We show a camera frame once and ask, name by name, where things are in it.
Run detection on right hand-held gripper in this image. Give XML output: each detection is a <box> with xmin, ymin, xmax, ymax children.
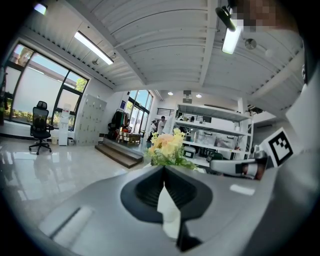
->
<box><xmin>209</xmin><ymin>126</ymin><xmax>294</xmax><ymax>181</ymax></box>

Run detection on yellow and peach flowers bouquet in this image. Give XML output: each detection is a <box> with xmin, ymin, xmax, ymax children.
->
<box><xmin>144</xmin><ymin>127</ymin><xmax>199</xmax><ymax>171</ymax></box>

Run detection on grey metal lockers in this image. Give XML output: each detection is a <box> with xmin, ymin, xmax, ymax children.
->
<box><xmin>74</xmin><ymin>94</ymin><xmax>108</xmax><ymax>147</ymax></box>

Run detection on black mesh office chair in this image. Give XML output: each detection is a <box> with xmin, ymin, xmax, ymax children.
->
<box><xmin>28</xmin><ymin>100</ymin><xmax>55</xmax><ymax>156</ymax></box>

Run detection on large glass window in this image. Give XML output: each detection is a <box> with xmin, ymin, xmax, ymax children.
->
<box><xmin>3</xmin><ymin>42</ymin><xmax>90</xmax><ymax>126</ymax></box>

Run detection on glass entrance door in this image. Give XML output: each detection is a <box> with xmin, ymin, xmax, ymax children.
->
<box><xmin>126</xmin><ymin>89</ymin><xmax>154</xmax><ymax>136</ymax></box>

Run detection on clothes rack with garments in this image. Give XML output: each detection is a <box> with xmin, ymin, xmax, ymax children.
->
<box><xmin>107</xmin><ymin>108</ymin><xmax>131</xmax><ymax>140</ymax></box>

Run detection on clear plastic storage bin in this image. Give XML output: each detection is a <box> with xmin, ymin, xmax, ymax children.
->
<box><xmin>194</xmin><ymin>129</ymin><xmax>238</xmax><ymax>148</ymax></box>

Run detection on white water dispenser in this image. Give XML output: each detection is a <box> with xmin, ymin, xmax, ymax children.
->
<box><xmin>58</xmin><ymin>103</ymin><xmax>70</xmax><ymax>147</ymax></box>

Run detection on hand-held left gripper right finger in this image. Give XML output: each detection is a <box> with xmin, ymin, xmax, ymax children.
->
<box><xmin>163</xmin><ymin>165</ymin><xmax>285</xmax><ymax>253</ymax></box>

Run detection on long ceiling light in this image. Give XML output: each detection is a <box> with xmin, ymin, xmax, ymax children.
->
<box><xmin>221</xmin><ymin>24</ymin><xmax>243</xmax><ymax>55</ymax></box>
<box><xmin>73</xmin><ymin>30</ymin><xmax>115</xmax><ymax>66</ymax></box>
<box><xmin>33</xmin><ymin>2</ymin><xmax>48</xmax><ymax>16</ymax></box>

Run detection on wooden platform steps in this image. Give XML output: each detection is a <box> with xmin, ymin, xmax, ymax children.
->
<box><xmin>94</xmin><ymin>137</ymin><xmax>145</xmax><ymax>169</ymax></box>

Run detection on white ribbed vase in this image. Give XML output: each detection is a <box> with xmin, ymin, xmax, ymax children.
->
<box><xmin>156</xmin><ymin>185</ymin><xmax>182</xmax><ymax>239</ymax></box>

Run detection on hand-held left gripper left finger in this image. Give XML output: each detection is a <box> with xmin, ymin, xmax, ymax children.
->
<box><xmin>37</xmin><ymin>165</ymin><xmax>181</xmax><ymax>256</ymax></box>

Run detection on stack of brown boxes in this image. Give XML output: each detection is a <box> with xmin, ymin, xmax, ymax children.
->
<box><xmin>116</xmin><ymin>131</ymin><xmax>142</xmax><ymax>146</ymax></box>

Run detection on person's face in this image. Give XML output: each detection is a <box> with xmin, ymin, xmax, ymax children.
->
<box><xmin>228</xmin><ymin>0</ymin><xmax>300</xmax><ymax>33</ymax></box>

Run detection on black head-mounted camera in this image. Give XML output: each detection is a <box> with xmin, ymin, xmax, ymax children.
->
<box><xmin>214</xmin><ymin>6</ymin><xmax>237</xmax><ymax>33</ymax></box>

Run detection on white shelving unit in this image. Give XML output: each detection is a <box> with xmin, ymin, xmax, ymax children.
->
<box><xmin>172</xmin><ymin>103</ymin><xmax>255</xmax><ymax>169</ymax></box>

